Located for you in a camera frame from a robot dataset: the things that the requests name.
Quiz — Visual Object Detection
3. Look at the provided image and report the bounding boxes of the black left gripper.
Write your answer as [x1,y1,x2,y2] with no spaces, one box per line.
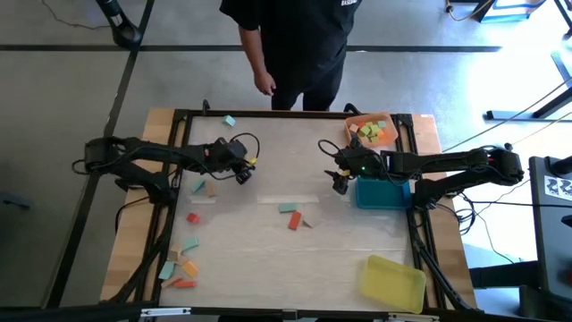
[203,136,258,185]

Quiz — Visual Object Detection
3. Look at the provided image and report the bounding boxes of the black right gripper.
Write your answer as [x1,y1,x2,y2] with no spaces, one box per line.
[324,138,385,194]

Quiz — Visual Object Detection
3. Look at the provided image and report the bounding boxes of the person's forearm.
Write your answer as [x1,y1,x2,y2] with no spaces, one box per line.
[237,24,269,77]

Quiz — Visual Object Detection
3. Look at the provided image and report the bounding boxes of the teal plastic bin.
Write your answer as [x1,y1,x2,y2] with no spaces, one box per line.
[355,174,413,211]

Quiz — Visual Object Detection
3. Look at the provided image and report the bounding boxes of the person's hand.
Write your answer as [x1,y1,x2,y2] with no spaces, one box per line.
[253,70,278,97]

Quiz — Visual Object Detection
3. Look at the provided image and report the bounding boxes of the yellow plastic bin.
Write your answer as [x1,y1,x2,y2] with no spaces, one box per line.
[357,254,428,315]

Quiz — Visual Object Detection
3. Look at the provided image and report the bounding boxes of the person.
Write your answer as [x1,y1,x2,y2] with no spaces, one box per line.
[218,0,364,113]

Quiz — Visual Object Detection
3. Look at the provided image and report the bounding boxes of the black stand base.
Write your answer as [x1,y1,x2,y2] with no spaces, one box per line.
[95,0,144,49]

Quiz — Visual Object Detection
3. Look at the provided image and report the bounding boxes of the black stand legs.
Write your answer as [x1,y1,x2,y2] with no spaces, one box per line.
[485,48,572,123]

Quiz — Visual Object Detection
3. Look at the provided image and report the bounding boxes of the black-and-white marker sticker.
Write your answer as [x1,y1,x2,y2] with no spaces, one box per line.
[543,174,572,201]

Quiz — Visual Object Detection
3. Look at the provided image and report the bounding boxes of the blue box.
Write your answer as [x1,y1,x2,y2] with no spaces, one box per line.
[474,0,549,24]

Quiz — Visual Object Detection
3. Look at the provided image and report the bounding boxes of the black equipment cart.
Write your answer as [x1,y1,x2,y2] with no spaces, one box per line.
[529,155,572,309]

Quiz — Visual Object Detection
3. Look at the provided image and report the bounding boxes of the grey floor object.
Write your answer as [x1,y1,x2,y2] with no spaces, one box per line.
[0,191,35,211]

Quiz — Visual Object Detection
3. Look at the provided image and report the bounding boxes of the black table frame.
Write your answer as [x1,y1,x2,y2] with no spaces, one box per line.
[151,108,448,314]

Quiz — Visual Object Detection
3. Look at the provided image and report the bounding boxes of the silver bracket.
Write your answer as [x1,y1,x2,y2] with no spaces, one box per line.
[140,306,192,318]

